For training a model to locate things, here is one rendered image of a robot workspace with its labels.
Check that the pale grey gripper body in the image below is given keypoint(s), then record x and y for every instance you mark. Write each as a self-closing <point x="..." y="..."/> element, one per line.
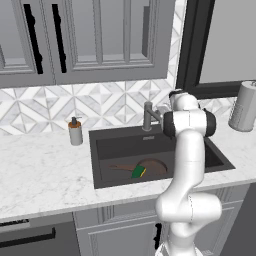
<point x="163" y="109"/>

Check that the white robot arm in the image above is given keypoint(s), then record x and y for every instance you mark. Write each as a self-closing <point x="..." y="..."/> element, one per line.
<point x="187" y="160"/>

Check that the dark grey sink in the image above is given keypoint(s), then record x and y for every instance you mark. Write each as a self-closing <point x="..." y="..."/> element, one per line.
<point x="126" y="146"/>

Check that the green and yellow sponge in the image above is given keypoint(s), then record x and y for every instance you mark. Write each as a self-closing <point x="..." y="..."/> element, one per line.
<point x="138" y="172"/>

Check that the dark grey tap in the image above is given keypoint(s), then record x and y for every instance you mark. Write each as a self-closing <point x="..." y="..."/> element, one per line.
<point x="147" y="116"/>

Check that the grey soap dispenser orange collar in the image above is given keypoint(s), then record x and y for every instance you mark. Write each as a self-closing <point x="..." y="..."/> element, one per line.
<point x="76" y="133"/>

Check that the black framed window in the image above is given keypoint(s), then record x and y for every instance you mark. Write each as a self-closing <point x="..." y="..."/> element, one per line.
<point x="226" y="43"/>

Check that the grey base cupboard door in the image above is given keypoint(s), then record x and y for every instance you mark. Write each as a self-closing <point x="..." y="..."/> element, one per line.
<point x="233" y="213"/>
<point x="120" y="233"/>

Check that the grey dishwasher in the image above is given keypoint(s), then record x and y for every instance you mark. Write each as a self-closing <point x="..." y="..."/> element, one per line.
<point x="36" y="236"/>

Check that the grey wide wall cupboard door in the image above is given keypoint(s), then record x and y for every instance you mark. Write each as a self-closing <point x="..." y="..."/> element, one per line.
<point x="113" y="36"/>

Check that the grey narrow wall cupboard door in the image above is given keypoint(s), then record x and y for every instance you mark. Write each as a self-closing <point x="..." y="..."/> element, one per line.
<point x="13" y="40"/>

